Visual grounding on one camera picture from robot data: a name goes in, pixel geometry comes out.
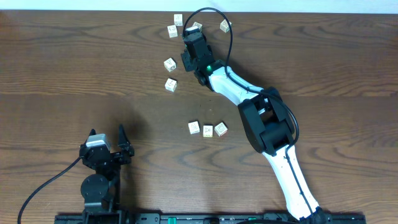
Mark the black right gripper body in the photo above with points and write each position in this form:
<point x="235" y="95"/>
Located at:
<point x="189" y="64"/>

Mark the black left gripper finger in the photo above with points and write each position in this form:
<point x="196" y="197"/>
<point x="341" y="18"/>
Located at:
<point x="92" y="132"/>
<point x="123" y="142"/>

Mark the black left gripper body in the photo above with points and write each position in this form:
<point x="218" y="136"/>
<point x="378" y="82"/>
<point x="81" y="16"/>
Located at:
<point x="115" y="155"/>

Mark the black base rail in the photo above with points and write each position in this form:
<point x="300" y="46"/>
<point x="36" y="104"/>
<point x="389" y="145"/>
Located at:
<point x="156" y="218"/>

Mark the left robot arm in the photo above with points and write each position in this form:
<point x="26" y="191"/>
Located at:
<point x="101" y="190"/>

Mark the wooden block red side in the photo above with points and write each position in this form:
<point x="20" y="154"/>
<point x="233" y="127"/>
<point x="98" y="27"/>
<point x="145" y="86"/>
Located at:
<point x="220" y="129"/>

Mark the wooden block yellow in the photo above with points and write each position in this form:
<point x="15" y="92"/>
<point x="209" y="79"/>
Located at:
<point x="207" y="131"/>

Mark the wooden block green side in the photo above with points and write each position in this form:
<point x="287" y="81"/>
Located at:
<point x="197" y="25"/>

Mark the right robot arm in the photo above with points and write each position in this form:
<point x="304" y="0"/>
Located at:
<point x="270" y="126"/>

